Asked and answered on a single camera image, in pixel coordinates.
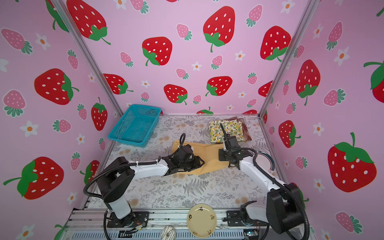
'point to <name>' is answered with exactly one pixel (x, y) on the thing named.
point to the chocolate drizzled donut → (168, 233)
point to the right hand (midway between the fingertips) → (222, 152)
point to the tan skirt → (209, 153)
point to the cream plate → (201, 221)
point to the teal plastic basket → (136, 125)
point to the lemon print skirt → (233, 127)
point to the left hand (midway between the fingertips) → (204, 163)
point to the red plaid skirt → (246, 134)
